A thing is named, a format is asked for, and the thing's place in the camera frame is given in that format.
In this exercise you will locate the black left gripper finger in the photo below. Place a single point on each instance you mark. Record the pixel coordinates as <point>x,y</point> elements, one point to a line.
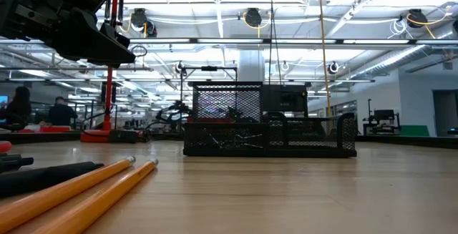
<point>116,38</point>
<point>89,44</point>

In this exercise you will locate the black pen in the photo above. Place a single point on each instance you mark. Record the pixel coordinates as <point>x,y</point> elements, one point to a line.
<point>7,155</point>
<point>43,176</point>
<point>14,164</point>

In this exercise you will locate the orange pencil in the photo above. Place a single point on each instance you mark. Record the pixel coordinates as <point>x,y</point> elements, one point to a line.
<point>107,194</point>
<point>71,187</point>

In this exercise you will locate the black binder clip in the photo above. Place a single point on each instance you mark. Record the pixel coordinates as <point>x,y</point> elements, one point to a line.
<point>250,141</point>
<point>218,141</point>

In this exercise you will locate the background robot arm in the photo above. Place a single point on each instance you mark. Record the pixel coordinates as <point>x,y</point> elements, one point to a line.
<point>175,110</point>

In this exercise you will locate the black mesh desk organizer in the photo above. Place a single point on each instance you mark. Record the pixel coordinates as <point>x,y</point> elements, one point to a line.
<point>229,101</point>

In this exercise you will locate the red desk lamp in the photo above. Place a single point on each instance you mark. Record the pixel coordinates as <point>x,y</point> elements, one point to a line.
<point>108,101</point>

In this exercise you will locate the person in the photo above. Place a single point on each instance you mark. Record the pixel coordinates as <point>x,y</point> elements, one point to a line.
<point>19,108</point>
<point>62,114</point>

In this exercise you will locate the red bins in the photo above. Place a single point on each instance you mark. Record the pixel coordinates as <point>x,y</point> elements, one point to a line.
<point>53,129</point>

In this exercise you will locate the blue monitor screen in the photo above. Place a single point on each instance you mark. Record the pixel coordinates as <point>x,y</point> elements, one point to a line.
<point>3,100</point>

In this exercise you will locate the black vented computer case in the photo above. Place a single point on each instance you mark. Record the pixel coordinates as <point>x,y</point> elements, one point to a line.
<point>284,98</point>

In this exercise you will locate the background robot station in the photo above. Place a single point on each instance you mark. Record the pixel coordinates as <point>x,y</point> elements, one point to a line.
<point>383,116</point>

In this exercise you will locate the green panel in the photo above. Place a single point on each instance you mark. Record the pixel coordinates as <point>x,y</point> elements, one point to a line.
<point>415,131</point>

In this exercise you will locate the black aluminium table frame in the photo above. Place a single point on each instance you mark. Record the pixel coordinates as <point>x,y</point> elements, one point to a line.
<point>393,141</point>

